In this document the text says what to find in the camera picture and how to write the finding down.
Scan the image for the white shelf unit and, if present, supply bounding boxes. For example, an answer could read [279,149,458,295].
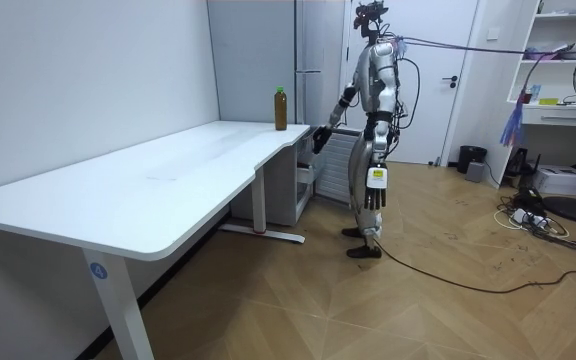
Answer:
[497,0,576,190]

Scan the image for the robot body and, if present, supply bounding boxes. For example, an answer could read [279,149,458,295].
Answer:
[352,0,422,146]

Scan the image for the small grey box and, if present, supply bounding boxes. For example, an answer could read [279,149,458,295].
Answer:
[464,160,487,184]

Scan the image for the white desk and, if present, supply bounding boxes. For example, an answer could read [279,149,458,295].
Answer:
[0,119,312,360]

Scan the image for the black floor cable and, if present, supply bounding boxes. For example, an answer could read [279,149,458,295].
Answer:
[372,238,576,296]

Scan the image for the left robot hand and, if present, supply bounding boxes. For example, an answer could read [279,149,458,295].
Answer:
[363,163,390,211]

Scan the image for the grey fridge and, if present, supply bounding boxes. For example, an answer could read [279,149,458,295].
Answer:
[206,0,350,228]

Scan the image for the white cardboard box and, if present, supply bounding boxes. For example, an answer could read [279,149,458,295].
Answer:
[532,164,576,197]

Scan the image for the robot legs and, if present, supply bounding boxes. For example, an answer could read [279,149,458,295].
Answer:
[341,119,395,260]

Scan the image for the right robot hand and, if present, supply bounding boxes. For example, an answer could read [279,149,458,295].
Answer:
[311,125,335,156]

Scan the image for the white room door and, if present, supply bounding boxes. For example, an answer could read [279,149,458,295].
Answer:
[343,0,480,166]

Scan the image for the cable bundle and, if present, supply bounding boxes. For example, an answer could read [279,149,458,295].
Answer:
[391,33,576,148]

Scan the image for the brown bottle with green cap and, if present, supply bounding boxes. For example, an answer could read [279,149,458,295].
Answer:
[273,86,289,132]

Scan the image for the white power strip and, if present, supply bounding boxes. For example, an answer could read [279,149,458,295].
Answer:
[512,206,550,228]

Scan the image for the black standing fan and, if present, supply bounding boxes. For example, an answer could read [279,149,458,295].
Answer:
[541,31,576,228]

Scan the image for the black waste bin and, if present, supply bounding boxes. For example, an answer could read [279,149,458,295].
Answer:
[456,144,489,175]

